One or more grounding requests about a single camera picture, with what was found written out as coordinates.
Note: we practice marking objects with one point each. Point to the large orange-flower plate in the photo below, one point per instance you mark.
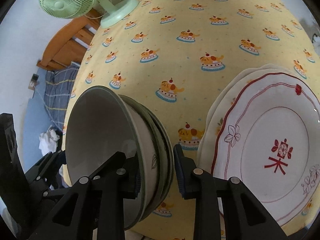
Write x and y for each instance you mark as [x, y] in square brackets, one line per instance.
[207, 139]

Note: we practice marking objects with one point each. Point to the red-rimmed white plate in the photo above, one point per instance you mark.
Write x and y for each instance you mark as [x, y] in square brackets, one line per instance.
[270, 147]

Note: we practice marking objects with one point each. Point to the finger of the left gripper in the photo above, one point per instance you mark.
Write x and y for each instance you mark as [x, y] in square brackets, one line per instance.
[48, 169]

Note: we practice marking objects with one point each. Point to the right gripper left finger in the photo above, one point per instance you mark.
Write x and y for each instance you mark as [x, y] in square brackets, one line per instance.
[93, 208]

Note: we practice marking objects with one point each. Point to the green desk fan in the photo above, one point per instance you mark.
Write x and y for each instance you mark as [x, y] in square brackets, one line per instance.
[76, 8]

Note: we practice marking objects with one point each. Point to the blue checked bedsheet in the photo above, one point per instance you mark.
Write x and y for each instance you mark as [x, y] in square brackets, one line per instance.
[36, 121]

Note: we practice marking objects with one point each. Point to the wooden bed headboard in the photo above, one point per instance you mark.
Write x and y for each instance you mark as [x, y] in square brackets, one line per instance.
[70, 43]

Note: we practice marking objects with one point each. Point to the grey plaid pillow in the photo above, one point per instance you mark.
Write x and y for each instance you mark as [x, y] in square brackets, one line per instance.
[58, 91]

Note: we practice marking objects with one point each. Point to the scalloped orange-flower plate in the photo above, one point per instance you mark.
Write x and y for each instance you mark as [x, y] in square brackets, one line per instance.
[229, 94]

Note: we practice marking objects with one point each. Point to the white crumpled cloth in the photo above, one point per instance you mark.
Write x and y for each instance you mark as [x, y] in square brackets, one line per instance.
[48, 141]

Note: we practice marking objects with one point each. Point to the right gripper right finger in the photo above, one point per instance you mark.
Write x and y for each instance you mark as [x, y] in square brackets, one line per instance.
[226, 205]

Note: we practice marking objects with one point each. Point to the wall power outlet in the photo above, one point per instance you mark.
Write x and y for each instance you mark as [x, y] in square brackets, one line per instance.
[33, 82]

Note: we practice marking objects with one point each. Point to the yellow patterned tablecloth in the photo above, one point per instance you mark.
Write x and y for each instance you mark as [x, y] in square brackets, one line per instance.
[176, 56]

